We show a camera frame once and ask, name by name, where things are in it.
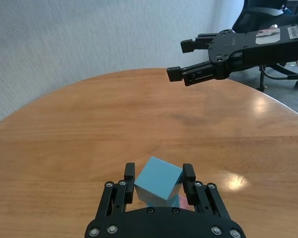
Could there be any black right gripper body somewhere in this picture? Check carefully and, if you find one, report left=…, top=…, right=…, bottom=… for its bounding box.
left=207, top=23, right=298, bottom=81

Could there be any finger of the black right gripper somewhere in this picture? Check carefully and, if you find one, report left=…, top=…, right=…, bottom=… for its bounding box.
left=180, top=33, right=221, bottom=54
left=166, top=60, right=218, bottom=87

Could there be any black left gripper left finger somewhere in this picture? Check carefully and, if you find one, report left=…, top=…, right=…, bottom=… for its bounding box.
left=95, top=162, right=136, bottom=220

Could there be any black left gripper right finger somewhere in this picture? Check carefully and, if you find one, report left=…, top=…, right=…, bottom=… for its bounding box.
left=182, top=163, right=230, bottom=220

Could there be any pink cube block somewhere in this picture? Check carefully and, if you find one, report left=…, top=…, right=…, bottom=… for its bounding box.
left=177, top=194, right=189, bottom=209

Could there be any blue cube block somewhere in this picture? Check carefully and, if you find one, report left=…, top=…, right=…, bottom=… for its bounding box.
left=168, top=182, right=186, bottom=208
left=134, top=156, right=184, bottom=208

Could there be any black office chair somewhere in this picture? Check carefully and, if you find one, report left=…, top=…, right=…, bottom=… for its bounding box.
left=232, top=0, right=298, bottom=93

